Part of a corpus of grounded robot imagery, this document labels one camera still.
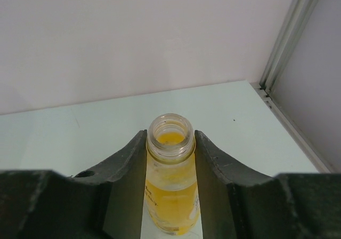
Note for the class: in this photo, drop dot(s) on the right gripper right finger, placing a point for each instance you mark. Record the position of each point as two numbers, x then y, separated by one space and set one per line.
237 201

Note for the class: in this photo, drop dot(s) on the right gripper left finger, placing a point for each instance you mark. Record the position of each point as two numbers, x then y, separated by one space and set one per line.
103 201

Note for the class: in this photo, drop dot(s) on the yellow honey pomelo bottle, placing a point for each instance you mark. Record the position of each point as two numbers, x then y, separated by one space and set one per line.
171 189

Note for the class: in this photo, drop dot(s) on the right aluminium frame post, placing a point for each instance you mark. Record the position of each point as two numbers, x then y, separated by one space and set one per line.
289 35

